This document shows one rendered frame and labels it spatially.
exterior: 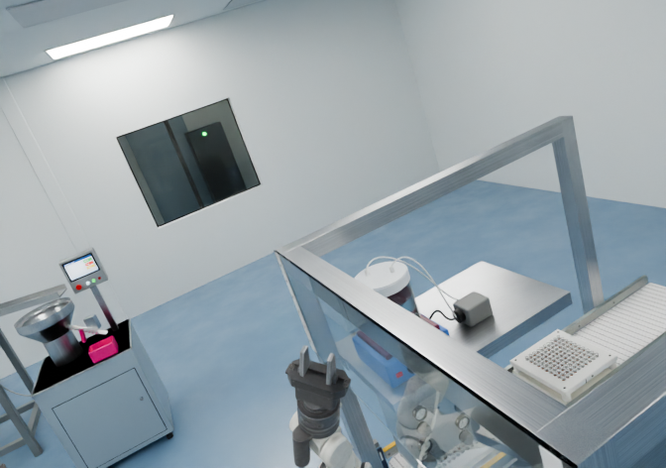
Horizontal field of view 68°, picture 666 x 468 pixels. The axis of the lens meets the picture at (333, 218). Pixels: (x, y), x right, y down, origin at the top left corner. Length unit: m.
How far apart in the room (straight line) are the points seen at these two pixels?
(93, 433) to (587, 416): 3.45
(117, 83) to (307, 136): 2.27
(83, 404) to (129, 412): 0.29
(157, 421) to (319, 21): 4.83
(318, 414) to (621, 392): 0.57
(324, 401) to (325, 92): 5.71
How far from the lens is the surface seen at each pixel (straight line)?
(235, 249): 6.33
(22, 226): 6.20
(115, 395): 3.72
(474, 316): 1.49
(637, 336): 2.15
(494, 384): 0.73
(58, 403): 3.75
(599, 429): 0.66
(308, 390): 1.00
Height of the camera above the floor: 2.09
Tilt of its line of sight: 18 degrees down
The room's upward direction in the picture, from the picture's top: 19 degrees counter-clockwise
